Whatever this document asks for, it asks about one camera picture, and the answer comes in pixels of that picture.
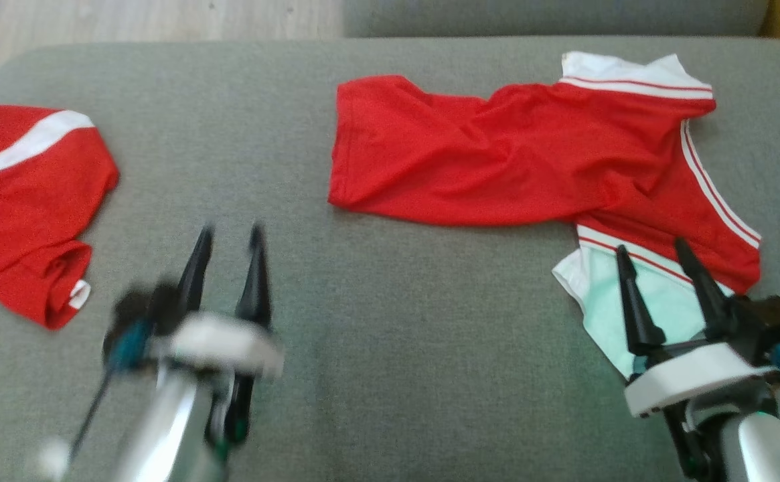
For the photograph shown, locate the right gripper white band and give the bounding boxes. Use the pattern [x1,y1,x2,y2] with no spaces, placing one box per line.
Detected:
[615,237,777,420]

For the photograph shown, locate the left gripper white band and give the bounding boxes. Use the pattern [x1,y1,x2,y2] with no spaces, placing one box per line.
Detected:
[151,223,287,380]

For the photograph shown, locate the red shorts with white stripe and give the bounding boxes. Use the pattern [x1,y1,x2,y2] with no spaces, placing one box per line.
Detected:
[0,105,121,331]

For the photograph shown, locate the red shirt with white sleeves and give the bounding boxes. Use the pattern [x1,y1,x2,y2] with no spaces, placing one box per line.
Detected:
[327,51,763,379]

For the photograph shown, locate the grey fabric ottoman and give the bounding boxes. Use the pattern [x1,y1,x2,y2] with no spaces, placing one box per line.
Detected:
[0,37,780,482]

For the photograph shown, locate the grey fabric sofa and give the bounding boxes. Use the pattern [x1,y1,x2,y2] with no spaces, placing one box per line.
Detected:
[343,0,772,39]

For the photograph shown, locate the left arm cable blue plug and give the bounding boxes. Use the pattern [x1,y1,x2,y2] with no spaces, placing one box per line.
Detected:
[68,320,156,464]

